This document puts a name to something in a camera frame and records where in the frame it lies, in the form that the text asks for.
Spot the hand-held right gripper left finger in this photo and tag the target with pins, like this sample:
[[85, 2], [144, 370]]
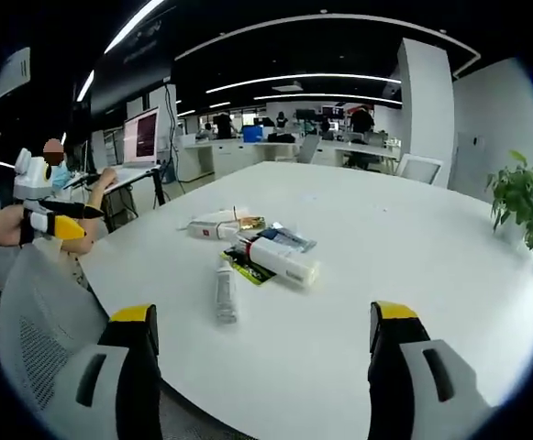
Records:
[[110, 394]]

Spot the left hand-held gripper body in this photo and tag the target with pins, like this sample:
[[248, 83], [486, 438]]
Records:
[[29, 181]]

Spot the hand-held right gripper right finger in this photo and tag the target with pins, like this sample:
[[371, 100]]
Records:
[[413, 394]]

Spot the white skincare product box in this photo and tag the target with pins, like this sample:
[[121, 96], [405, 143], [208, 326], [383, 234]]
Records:
[[208, 229]]

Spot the clear skincare tube bottle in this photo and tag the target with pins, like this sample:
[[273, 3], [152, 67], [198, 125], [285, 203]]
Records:
[[226, 293]]

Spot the gold skincare packet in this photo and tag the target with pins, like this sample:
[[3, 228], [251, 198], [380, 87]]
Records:
[[251, 222]]

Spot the white skincare bottle red band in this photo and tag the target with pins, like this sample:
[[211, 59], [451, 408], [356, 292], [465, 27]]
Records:
[[286, 263]]

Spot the black green skincare packet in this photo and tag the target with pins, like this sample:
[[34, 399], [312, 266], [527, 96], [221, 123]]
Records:
[[254, 272]]

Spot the dark blue skincare sachet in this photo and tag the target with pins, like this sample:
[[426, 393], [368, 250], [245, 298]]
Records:
[[289, 238]]

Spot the blue storage box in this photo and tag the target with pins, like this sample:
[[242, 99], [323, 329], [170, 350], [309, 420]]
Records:
[[252, 133]]

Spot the white side desk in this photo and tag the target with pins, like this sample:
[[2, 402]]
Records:
[[130, 173]]

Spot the grey mesh office chair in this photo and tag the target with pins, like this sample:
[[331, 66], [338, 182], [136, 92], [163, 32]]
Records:
[[41, 330]]

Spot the white computer monitor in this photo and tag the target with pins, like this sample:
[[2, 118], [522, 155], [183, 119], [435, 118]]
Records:
[[141, 135]]

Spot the long white office counter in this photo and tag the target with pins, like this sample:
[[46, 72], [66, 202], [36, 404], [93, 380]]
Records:
[[247, 153]]

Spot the white chair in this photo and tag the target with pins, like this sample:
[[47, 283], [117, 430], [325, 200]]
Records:
[[419, 169]]

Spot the green potted plant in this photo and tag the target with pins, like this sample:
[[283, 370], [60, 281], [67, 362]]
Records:
[[520, 194]]

